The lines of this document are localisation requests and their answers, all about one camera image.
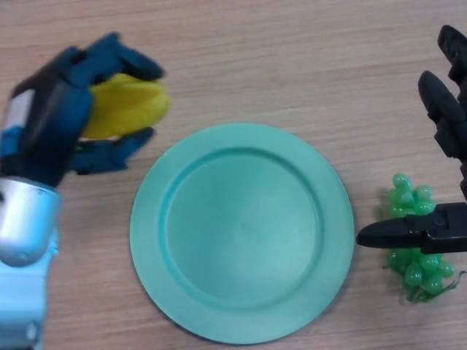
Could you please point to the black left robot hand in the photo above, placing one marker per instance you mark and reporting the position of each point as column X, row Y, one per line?
column 44, row 127

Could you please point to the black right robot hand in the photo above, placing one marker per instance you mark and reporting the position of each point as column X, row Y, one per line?
column 458, row 138

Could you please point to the yellow starfruit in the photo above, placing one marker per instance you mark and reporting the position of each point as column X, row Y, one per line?
column 131, row 105

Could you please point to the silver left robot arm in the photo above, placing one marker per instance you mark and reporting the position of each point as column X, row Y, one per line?
column 25, row 237

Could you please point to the green round plate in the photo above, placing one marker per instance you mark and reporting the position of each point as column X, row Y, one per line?
column 241, row 248

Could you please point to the green grape bunch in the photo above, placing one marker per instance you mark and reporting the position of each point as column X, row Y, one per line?
column 414, row 273

